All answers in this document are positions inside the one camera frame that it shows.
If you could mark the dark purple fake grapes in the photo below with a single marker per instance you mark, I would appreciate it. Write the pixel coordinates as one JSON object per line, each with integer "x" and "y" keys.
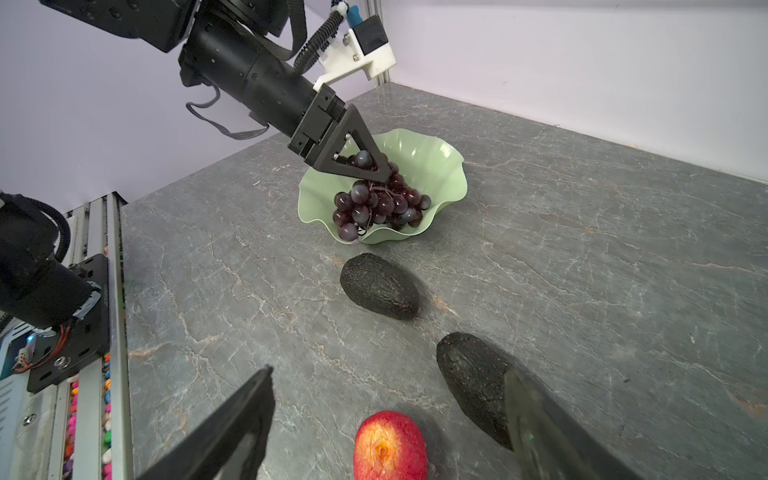
{"x": 367, "y": 204}

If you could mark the green wavy fruit bowl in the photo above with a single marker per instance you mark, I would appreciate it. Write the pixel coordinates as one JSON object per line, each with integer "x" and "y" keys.
{"x": 428, "y": 164}

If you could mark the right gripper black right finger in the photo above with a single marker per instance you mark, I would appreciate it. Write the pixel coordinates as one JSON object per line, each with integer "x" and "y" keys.
{"x": 548, "y": 443}

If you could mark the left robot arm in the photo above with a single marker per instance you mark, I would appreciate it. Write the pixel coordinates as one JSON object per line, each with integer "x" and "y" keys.
{"x": 260, "y": 54}

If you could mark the finger of the black triangular left gripper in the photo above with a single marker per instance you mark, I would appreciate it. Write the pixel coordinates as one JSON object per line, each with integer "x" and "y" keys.
{"x": 351, "y": 126}

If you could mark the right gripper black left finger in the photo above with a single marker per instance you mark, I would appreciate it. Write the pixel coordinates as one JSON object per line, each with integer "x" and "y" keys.
{"x": 231, "y": 443}

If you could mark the dark fake avocado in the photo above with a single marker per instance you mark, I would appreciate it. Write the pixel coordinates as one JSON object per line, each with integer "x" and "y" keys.
{"x": 381, "y": 287}
{"x": 474, "y": 371}

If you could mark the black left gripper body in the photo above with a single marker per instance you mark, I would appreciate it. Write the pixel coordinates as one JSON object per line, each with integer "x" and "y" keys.
{"x": 319, "y": 121}

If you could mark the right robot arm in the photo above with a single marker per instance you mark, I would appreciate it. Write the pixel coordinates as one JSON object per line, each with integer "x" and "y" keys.
{"x": 494, "y": 390}

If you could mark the red fake apple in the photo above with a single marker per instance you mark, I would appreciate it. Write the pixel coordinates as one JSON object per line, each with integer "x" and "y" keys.
{"x": 389, "y": 445}

